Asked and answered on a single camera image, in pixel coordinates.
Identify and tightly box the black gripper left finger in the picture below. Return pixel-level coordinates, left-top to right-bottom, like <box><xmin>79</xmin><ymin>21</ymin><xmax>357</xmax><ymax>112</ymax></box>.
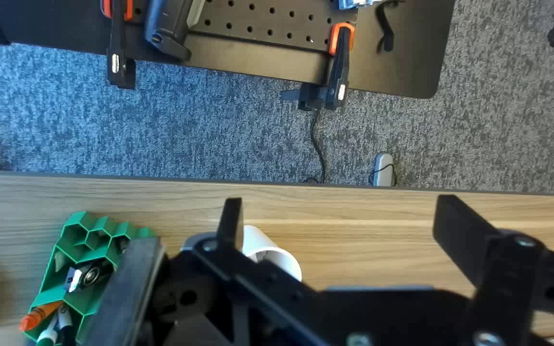
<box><xmin>213</xmin><ymin>196</ymin><xmax>244</xmax><ymax>262</ymax></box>

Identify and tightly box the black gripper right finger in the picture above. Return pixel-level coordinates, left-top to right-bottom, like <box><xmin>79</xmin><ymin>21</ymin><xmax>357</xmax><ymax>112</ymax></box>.
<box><xmin>431</xmin><ymin>194</ymin><xmax>506</xmax><ymax>304</ymax></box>

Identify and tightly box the orange crayon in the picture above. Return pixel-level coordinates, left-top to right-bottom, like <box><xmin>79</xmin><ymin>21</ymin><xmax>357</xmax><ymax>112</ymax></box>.
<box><xmin>17</xmin><ymin>302</ymin><xmax>61</xmax><ymax>333</ymax></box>

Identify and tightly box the white paper cup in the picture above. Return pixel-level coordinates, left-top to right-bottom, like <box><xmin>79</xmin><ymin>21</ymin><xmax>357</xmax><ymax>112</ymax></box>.
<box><xmin>240</xmin><ymin>223</ymin><xmax>305</xmax><ymax>285</ymax></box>

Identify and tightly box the green hexagonal pencil rack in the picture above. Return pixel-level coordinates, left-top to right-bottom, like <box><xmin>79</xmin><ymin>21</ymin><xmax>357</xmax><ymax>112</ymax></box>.
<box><xmin>23</xmin><ymin>210</ymin><xmax>163</xmax><ymax>346</ymax></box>

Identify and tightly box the black pegboard work table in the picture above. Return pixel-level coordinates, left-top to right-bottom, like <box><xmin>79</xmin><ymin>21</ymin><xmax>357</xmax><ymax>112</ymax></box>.
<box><xmin>0</xmin><ymin>0</ymin><xmax>456</xmax><ymax>100</ymax></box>

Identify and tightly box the black handheld tool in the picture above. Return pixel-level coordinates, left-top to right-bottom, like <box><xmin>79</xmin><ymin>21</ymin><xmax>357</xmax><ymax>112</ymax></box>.
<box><xmin>142</xmin><ymin>0</ymin><xmax>194</xmax><ymax>65</ymax></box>

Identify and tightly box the green marker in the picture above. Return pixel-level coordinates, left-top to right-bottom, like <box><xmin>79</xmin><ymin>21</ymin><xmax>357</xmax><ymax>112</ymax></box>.
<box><xmin>32</xmin><ymin>321</ymin><xmax>65</xmax><ymax>346</ymax></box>

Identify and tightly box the white wall plug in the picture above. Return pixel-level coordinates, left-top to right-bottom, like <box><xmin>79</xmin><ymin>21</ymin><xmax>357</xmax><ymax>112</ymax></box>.
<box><xmin>371</xmin><ymin>152</ymin><xmax>396</xmax><ymax>189</ymax></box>

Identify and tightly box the black floor cable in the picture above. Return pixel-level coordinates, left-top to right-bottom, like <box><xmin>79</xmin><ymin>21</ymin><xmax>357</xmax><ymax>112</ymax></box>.
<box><xmin>302</xmin><ymin>106</ymin><xmax>329</xmax><ymax>187</ymax></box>

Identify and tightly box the orange handled black clamp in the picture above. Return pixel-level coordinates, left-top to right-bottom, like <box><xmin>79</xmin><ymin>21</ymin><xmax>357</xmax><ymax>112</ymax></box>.
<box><xmin>98</xmin><ymin>0</ymin><xmax>138</xmax><ymax>90</ymax></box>
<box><xmin>298</xmin><ymin>21</ymin><xmax>357</xmax><ymax>112</ymax></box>

